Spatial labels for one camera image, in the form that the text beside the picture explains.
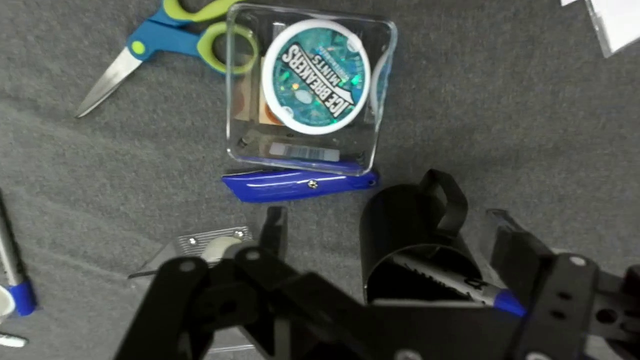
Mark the black mug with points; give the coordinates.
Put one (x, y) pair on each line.
(401, 220)

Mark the white label sheets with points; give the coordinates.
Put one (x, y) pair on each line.
(616, 22)

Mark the clear square plastic box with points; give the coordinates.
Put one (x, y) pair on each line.
(246, 143)

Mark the blue capped black marker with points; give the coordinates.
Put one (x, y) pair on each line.
(466, 286)

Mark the white marker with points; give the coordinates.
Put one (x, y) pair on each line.
(13, 341)

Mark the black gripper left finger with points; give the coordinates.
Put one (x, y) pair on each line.
(212, 306)

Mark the small white round cap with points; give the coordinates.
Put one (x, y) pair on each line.
(4, 303)

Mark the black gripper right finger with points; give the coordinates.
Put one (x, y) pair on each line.
(567, 306)

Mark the Ice Breakers mints tin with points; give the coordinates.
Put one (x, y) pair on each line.
(315, 76)

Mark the blue green scissors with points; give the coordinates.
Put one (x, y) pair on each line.
(163, 41)

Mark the small clear acrylic holder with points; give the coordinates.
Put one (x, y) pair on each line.
(206, 242)

